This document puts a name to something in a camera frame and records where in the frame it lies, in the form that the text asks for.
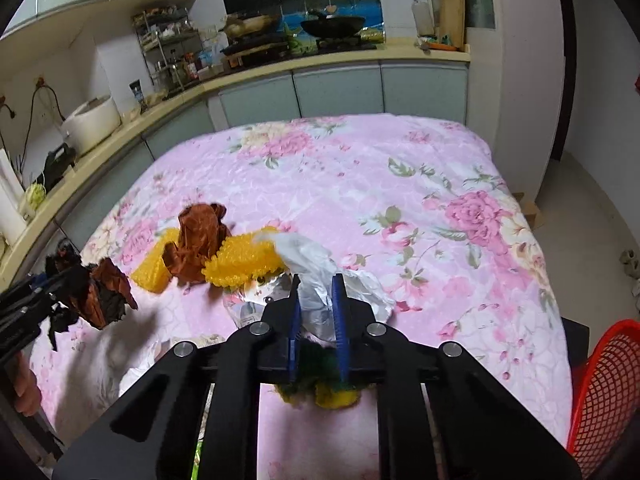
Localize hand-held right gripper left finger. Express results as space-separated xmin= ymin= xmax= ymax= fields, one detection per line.
xmin=52 ymin=274 xmax=303 ymax=480

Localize clear plastic wrapper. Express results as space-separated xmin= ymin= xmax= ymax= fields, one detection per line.
xmin=222 ymin=280 xmax=293 ymax=332

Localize yellow bubble wrap piece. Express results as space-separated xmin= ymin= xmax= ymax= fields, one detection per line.
xmin=201 ymin=227 xmax=291 ymax=289

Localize orange green utensil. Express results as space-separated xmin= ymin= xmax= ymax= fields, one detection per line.
xmin=417 ymin=35 xmax=459 ymax=54

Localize green yellow cloth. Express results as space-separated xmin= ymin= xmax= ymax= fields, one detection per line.
xmin=272 ymin=350 xmax=363 ymax=409

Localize black wok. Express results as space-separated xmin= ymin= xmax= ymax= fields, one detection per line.
xmin=299 ymin=9 xmax=367 ymax=41

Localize person's left hand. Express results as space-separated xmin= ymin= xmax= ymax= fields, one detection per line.
xmin=12 ymin=352 xmax=42 ymax=417

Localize beige kitchen countertop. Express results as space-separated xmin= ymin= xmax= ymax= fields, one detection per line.
xmin=0 ymin=42 xmax=472 ymax=281

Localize yellow ribbed packing sheet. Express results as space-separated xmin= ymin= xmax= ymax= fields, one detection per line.
xmin=131 ymin=227 xmax=181 ymax=294

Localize black power cable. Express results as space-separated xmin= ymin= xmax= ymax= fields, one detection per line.
xmin=22 ymin=84 xmax=63 ymax=161

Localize black seasoning packet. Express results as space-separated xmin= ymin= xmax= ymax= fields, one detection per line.
xmin=129 ymin=80 xmax=149 ymax=112

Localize yellow green scrubber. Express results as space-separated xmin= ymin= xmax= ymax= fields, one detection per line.
xmin=25 ymin=183 xmax=48 ymax=212

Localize clear plastic bottle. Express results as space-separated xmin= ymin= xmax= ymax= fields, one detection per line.
xmin=411 ymin=0 xmax=435 ymax=38

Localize red plastic basket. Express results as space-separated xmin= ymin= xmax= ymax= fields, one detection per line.
xmin=566 ymin=320 xmax=640 ymax=466

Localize pink floral blanket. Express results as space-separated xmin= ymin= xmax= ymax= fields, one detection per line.
xmin=30 ymin=114 xmax=573 ymax=480

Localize white plastic holder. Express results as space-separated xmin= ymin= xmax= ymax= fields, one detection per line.
xmin=0 ymin=149 xmax=27 ymax=241

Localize black small appliance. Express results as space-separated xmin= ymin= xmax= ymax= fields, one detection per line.
xmin=42 ymin=142 xmax=78 ymax=184

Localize cardboard box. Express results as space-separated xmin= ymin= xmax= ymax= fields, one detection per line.
xmin=512 ymin=191 xmax=544 ymax=231

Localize black gas stove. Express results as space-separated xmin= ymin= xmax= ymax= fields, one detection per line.
xmin=220 ymin=35 xmax=378 ymax=58

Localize metal spice rack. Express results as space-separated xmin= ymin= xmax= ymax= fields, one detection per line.
xmin=132 ymin=6 xmax=203 ymax=99

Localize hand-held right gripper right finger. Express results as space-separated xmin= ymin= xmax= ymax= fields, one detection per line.
xmin=331 ymin=272 xmax=583 ymax=480

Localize pair of grey shoes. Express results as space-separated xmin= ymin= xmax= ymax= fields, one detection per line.
xmin=620 ymin=247 xmax=640 ymax=279

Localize grey lower cabinets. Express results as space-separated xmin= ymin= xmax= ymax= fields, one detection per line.
xmin=55 ymin=60 xmax=471 ymax=241

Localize blue backsplash poster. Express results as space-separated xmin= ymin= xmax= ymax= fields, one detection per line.
xmin=280 ymin=0 xmax=386 ymax=45

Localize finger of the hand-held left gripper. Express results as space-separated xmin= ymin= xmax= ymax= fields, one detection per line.
xmin=0 ymin=302 xmax=63 ymax=361
xmin=0 ymin=265 xmax=88 ymax=313

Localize white rice cooker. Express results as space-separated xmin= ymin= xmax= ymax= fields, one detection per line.
xmin=60 ymin=94 xmax=122 ymax=156

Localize brown and black cloth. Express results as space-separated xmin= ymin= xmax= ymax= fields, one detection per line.
xmin=45 ymin=255 xmax=139 ymax=351

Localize white plastic bag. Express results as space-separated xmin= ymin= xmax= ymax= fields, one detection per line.
xmin=272 ymin=232 xmax=396 ymax=341

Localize brown roast chicken toy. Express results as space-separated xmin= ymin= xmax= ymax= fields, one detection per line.
xmin=162 ymin=202 xmax=233 ymax=283

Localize wooden cutting board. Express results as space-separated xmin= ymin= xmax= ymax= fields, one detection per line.
xmin=439 ymin=0 xmax=466 ymax=48

